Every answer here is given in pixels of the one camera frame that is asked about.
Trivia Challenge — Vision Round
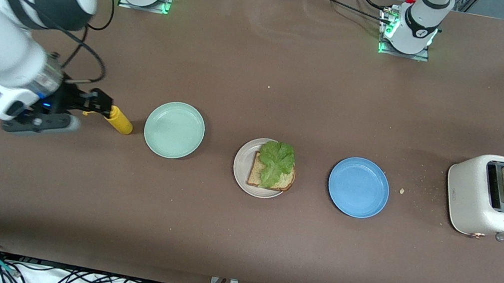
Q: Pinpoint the black base power cable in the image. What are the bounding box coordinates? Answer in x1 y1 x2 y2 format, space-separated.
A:
298 0 399 27

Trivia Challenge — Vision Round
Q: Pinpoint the yellow squeeze bottle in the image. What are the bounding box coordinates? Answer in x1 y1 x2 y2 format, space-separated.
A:
81 101 136 137

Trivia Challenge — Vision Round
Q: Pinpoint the green lettuce leaf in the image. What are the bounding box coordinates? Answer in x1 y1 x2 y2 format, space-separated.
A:
252 138 299 193

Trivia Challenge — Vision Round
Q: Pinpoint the blue plate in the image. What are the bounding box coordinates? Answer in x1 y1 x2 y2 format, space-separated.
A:
323 153 395 223

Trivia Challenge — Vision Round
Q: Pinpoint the mint green plate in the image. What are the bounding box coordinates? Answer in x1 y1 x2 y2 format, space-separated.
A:
140 97 209 164

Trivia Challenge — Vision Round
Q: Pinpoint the beige plate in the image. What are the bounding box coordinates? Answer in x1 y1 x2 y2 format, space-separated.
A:
228 133 300 203

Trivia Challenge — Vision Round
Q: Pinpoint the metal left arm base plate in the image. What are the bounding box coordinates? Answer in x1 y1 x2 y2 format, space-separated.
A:
376 5 437 63

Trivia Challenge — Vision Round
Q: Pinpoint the white toaster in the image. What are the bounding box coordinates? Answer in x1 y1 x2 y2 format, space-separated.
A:
439 148 504 244

